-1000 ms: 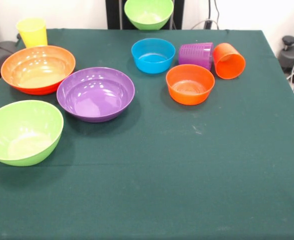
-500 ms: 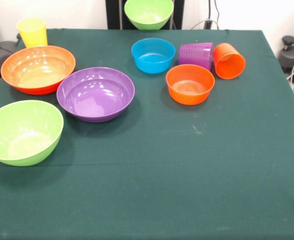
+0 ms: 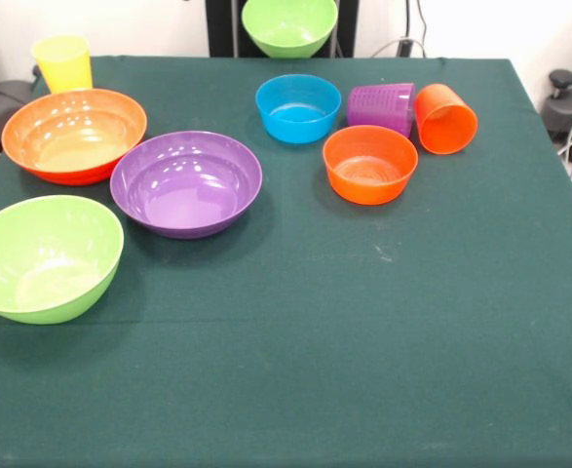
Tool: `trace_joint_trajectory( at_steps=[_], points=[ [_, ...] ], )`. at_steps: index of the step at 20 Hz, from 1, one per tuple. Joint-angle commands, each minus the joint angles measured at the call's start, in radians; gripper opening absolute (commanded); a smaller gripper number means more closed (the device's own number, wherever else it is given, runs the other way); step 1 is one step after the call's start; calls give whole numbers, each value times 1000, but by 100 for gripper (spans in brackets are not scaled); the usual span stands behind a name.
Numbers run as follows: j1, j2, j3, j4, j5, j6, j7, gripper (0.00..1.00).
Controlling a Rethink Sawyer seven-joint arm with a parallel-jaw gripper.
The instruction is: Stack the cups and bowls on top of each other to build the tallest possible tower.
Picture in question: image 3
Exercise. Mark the blue plastic bowl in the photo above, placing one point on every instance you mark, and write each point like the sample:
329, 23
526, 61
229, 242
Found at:
296, 122

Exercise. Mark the yellow plastic cup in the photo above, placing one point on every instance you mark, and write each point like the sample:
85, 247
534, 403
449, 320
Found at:
66, 68

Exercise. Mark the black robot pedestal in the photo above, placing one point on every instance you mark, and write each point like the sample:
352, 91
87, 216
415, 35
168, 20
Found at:
222, 29

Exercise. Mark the wide orange plastic bowl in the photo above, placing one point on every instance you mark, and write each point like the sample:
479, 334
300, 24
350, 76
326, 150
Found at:
71, 141

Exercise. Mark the dark green tablecloth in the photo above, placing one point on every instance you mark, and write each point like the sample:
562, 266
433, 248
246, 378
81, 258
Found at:
315, 341

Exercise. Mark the orange plastic cup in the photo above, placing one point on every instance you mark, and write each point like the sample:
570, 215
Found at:
444, 122

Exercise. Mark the lime green plastic bowl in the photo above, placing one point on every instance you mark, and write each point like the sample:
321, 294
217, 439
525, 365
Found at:
290, 36
47, 263

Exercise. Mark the black clamp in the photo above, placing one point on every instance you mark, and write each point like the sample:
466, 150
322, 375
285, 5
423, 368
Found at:
405, 49

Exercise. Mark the black stand with knob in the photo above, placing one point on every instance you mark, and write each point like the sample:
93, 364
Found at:
565, 105

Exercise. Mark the purple plastic cup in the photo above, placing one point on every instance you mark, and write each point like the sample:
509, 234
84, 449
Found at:
380, 107

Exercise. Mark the black office chair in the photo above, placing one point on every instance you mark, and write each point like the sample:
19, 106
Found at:
3, 105

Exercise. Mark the small orange plastic bowl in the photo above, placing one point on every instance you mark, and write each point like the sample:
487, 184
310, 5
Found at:
370, 170

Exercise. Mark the purple plastic bowl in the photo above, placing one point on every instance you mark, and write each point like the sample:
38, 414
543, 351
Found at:
184, 195

